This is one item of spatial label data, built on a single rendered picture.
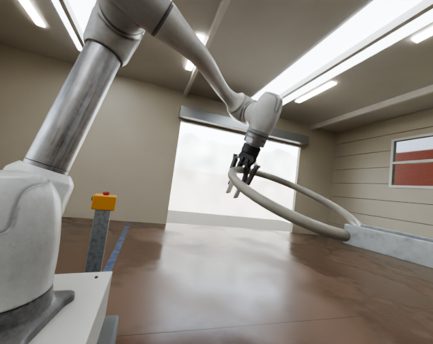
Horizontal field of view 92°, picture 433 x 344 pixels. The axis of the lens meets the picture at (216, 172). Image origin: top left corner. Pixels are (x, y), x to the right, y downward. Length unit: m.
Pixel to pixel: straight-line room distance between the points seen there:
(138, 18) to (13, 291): 0.63
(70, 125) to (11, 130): 6.52
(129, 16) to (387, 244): 0.83
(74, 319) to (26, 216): 0.22
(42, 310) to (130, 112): 6.26
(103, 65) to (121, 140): 5.77
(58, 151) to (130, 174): 5.71
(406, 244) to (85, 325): 0.67
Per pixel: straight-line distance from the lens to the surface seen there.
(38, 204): 0.49
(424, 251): 0.62
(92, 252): 1.43
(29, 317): 0.54
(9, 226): 0.47
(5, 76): 7.59
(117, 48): 0.76
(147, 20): 0.68
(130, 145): 6.44
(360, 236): 0.65
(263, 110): 0.84
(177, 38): 0.69
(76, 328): 0.54
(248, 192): 0.60
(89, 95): 0.71
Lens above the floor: 1.20
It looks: 5 degrees up
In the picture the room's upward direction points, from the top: 7 degrees clockwise
